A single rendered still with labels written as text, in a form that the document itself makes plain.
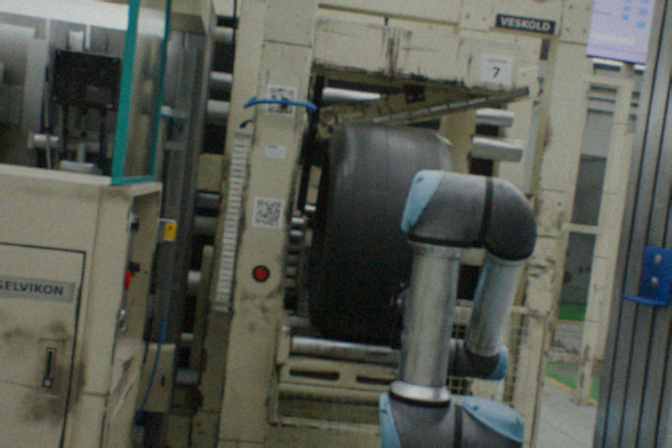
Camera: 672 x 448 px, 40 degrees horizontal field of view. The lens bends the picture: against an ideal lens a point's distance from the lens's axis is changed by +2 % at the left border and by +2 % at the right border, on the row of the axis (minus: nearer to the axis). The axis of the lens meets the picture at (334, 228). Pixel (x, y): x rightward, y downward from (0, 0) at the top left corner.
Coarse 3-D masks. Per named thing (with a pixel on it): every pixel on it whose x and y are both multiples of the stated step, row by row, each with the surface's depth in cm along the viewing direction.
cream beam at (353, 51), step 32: (320, 32) 258; (352, 32) 259; (384, 32) 260; (416, 32) 261; (320, 64) 259; (352, 64) 260; (384, 64) 261; (416, 64) 262; (448, 64) 262; (480, 64) 263
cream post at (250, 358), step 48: (288, 0) 231; (288, 48) 232; (288, 144) 234; (288, 192) 234; (240, 240) 234; (288, 240) 236; (240, 288) 235; (240, 336) 236; (240, 384) 236; (240, 432) 237
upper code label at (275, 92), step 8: (272, 88) 232; (280, 88) 232; (288, 88) 233; (296, 88) 233; (272, 96) 232; (280, 96) 233; (288, 96) 233; (272, 104) 232; (272, 112) 233; (280, 112) 233; (288, 112) 233
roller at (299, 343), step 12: (300, 336) 230; (312, 336) 231; (300, 348) 230; (312, 348) 230; (324, 348) 230; (336, 348) 230; (348, 348) 231; (360, 348) 231; (372, 348) 231; (384, 348) 232; (384, 360) 233; (396, 360) 233
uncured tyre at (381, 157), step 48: (336, 144) 231; (384, 144) 226; (432, 144) 230; (336, 192) 220; (336, 240) 218; (384, 240) 216; (336, 288) 220; (384, 288) 219; (336, 336) 233; (384, 336) 230
